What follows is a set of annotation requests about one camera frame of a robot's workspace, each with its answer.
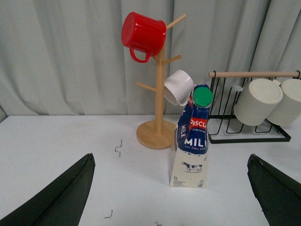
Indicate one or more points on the wooden mug tree stand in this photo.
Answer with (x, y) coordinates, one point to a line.
(157, 133)

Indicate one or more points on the red mug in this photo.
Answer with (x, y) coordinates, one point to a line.
(143, 36)

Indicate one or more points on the cream ribbed mug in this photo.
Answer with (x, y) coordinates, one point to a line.
(257, 102)
(289, 108)

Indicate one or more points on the white ceramic mug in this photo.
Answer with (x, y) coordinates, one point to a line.
(177, 88)

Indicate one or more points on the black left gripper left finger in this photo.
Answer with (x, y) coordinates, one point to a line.
(61, 203)

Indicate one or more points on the black wire cup rack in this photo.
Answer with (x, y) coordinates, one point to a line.
(223, 126)

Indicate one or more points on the grey curtain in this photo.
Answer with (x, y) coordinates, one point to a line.
(65, 57)

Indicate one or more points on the cream ribbed mug left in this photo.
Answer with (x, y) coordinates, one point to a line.
(257, 102)

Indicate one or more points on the cream ribbed mug right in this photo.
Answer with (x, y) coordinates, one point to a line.
(289, 108)

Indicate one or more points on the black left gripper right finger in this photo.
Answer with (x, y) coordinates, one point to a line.
(278, 194)

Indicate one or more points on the blue white milk carton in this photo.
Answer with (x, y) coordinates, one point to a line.
(189, 160)

